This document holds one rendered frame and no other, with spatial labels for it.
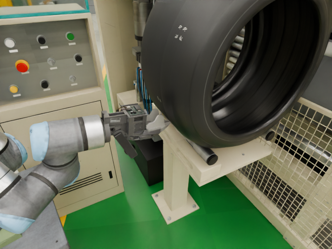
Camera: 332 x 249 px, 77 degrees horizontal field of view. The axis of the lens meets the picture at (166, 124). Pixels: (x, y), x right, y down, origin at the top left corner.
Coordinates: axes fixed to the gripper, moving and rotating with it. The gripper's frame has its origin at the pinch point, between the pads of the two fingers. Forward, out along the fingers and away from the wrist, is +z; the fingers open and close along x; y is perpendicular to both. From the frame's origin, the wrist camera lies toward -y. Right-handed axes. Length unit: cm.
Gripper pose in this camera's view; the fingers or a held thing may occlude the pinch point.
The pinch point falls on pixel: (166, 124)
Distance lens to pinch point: 67.6
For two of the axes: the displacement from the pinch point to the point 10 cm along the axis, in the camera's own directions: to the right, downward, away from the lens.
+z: 8.8, -1.7, 4.4
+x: -4.6, -5.3, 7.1
